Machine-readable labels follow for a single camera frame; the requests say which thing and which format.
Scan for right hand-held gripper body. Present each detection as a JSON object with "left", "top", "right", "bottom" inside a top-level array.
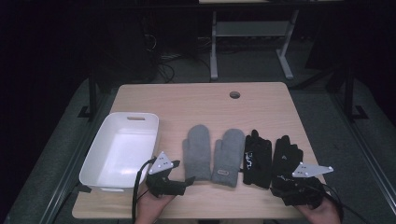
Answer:
[{"left": 270, "top": 161, "right": 334, "bottom": 209}]

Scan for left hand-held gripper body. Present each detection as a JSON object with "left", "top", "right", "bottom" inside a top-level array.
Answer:
[{"left": 145, "top": 151, "right": 188, "bottom": 198}]

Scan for black glove with white print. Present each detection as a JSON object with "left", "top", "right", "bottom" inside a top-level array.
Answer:
[
  {"left": 270, "top": 134, "right": 304, "bottom": 188},
  {"left": 242, "top": 129, "right": 274, "bottom": 189}
]

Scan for grey knitted mitten with label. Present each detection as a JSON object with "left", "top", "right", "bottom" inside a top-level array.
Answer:
[{"left": 211, "top": 128, "right": 247, "bottom": 189}]

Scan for white plastic basket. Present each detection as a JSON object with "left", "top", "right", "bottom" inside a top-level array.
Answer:
[{"left": 78, "top": 111, "right": 160, "bottom": 193}]

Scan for person's left hand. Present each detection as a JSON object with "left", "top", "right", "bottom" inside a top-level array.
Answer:
[{"left": 135, "top": 188, "right": 177, "bottom": 224}]

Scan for person's right hand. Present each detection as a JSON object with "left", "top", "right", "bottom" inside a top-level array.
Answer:
[{"left": 293, "top": 197, "right": 344, "bottom": 224}]

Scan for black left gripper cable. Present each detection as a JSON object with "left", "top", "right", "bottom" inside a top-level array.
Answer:
[{"left": 131, "top": 157, "right": 157, "bottom": 224}]

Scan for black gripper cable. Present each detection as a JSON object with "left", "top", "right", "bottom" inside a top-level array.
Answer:
[
  {"left": 131, "top": 157, "right": 157, "bottom": 224},
  {"left": 321, "top": 183, "right": 373, "bottom": 224}
]

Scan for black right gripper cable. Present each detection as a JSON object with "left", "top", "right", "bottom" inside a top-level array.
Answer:
[{"left": 321, "top": 183, "right": 373, "bottom": 224}]

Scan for grey metal floor rail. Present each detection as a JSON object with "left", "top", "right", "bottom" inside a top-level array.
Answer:
[
  {"left": 38, "top": 92, "right": 110, "bottom": 224},
  {"left": 329, "top": 92, "right": 396, "bottom": 217}
]

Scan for small black bracket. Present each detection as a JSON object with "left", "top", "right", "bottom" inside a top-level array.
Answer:
[{"left": 75, "top": 182, "right": 93, "bottom": 194}]

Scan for loose black floor cables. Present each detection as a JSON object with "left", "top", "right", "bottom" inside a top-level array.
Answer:
[{"left": 144, "top": 32, "right": 188, "bottom": 84}]

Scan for black metal stand post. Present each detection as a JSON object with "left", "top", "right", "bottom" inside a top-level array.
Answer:
[
  {"left": 343, "top": 63, "right": 369, "bottom": 121},
  {"left": 78, "top": 69, "right": 98, "bottom": 120}
]

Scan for grey metal frame desk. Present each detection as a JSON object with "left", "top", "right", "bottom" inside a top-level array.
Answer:
[{"left": 198, "top": 0, "right": 344, "bottom": 81}]

